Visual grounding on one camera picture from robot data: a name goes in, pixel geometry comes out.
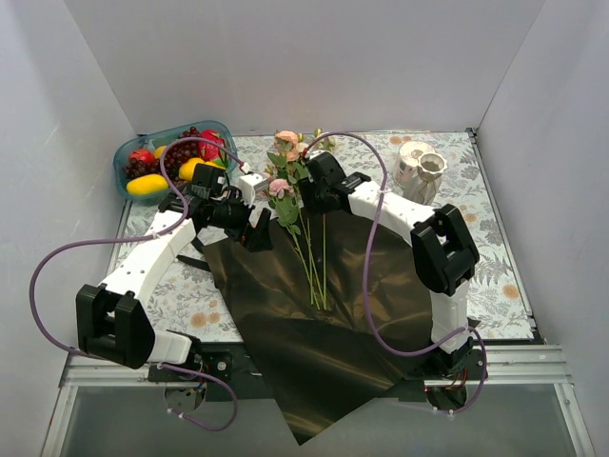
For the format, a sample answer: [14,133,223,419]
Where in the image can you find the teal plastic fruit basket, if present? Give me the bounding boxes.
[113,120,237,202]

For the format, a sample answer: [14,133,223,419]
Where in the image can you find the small orange fruit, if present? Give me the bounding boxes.
[154,146,167,159]

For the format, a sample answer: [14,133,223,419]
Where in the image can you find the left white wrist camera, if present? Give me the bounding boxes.
[237,173,268,207]

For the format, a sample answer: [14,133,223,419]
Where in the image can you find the pink double rose stem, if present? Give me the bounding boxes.
[263,174,316,308]

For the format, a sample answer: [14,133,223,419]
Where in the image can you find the purple cable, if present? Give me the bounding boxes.
[299,131,489,416]
[29,137,251,432]

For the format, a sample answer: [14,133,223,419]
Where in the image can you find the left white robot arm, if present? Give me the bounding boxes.
[76,164,272,381]

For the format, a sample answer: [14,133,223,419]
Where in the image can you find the yellow mango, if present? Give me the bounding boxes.
[126,173,168,196]

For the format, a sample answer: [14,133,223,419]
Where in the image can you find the dark red grapes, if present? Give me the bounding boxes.
[119,142,200,184]

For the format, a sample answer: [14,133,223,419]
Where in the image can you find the floral table mat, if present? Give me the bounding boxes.
[96,131,537,343]

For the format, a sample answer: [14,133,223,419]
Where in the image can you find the peach rose stem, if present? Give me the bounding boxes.
[264,130,327,310]

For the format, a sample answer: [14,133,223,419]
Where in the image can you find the white ceramic vase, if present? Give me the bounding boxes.
[403,152,447,206]

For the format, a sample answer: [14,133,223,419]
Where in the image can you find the white rose stem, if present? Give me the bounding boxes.
[315,137,336,311]

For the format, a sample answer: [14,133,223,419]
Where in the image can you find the yellow lemon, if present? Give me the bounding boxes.
[179,158,206,182]

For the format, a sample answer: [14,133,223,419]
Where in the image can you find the aluminium rail frame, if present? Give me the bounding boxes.
[40,127,596,457]

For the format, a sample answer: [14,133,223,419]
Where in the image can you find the pink dragon fruit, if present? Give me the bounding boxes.
[198,129,226,163]

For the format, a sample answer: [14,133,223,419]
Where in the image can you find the cream bud flower stem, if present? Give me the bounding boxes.
[297,142,327,310]

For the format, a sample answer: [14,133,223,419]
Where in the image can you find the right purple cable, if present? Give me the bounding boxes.
[299,131,489,416]

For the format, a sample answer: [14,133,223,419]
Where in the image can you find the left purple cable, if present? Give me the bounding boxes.
[29,137,251,432]

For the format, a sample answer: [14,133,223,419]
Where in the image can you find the red apple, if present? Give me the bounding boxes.
[128,149,156,165]

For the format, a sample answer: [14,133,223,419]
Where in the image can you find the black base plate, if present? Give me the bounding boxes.
[147,343,483,402]

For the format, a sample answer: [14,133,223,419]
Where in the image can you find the black paper cone wrapper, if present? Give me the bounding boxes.
[204,211,431,443]

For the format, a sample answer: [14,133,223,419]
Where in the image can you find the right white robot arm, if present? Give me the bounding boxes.
[298,151,480,379]

